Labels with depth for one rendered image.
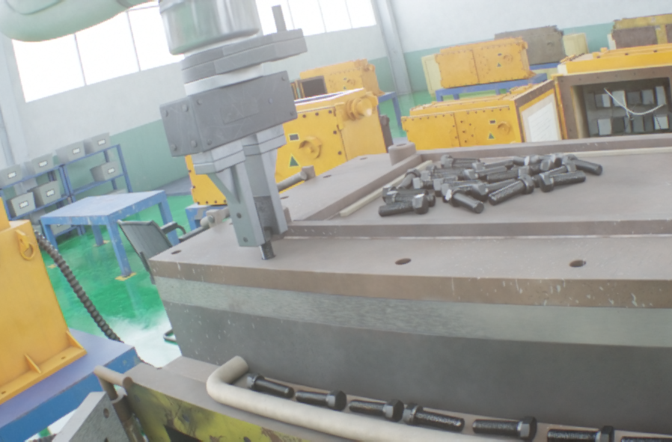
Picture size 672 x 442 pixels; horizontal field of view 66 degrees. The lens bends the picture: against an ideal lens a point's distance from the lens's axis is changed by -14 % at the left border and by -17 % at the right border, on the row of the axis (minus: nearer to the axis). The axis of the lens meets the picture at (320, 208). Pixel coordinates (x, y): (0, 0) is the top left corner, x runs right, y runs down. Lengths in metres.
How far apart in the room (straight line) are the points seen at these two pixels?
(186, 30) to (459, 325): 0.34
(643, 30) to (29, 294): 8.15
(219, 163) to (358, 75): 10.20
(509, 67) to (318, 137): 5.96
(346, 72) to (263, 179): 10.28
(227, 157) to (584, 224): 0.31
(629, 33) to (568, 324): 8.51
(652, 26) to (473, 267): 8.45
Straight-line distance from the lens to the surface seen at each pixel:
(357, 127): 4.03
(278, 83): 0.59
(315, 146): 3.76
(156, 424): 0.75
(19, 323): 2.53
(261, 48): 0.50
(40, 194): 8.72
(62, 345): 2.64
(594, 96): 3.26
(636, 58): 3.14
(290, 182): 0.94
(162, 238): 3.63
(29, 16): 0.62
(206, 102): 0.52
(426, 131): 7.04
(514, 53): 9.35
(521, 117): 2.55
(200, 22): 0.53
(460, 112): 6.84
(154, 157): 11.09
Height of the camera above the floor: 1.54
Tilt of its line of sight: 14 degrees down
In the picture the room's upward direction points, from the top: 14 degrees counter-clockwise
